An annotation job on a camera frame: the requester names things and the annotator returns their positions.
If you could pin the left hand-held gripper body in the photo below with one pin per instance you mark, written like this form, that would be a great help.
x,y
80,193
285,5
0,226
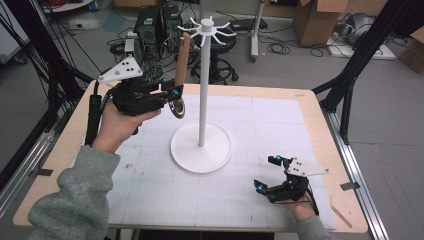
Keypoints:
x,y
133,98

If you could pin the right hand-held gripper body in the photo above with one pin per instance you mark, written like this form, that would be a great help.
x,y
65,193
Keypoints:
x,y
305,168

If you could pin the white hook stand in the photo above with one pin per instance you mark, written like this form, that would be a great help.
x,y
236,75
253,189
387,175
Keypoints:
x,y
200,153

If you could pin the person's left hand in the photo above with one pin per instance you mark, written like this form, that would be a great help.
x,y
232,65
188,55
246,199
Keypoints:
x,y
116,130

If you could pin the person's right hand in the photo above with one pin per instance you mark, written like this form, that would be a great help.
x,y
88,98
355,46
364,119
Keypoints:
x,y
303,210

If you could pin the white grid mat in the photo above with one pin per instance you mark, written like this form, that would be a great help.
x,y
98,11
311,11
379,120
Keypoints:
x,y
233,200

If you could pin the black tape piece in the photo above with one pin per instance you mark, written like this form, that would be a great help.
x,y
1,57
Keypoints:
x,y
43,172
350,186

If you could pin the small white power device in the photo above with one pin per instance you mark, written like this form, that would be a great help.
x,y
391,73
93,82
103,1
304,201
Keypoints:
x,y
129,46

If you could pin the black stool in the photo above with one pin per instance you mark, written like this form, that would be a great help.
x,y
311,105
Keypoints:
x,y
220,66

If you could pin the black computer tower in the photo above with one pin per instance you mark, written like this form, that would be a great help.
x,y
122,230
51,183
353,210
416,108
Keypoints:
x,y
151,30

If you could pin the flat black device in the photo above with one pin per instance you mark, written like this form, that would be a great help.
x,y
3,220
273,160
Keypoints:
x,y
246,24

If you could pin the white metal floor stand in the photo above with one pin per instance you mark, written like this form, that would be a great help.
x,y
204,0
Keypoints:
x,y
256,33

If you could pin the large open cardboard box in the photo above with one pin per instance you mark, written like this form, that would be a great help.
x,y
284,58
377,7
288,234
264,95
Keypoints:
x,y
316,26

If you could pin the grey bag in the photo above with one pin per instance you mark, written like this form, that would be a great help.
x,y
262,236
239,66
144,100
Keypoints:
x,y
358,28

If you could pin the small cardboard box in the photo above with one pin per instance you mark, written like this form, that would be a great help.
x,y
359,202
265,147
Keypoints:
x,y
413,55

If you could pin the aluminium rail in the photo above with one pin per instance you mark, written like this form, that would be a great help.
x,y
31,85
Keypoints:
x,y
360,173
23,173

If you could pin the black metal frame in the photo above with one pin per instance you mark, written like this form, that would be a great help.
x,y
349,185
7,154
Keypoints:
x,y
363,56
50,66

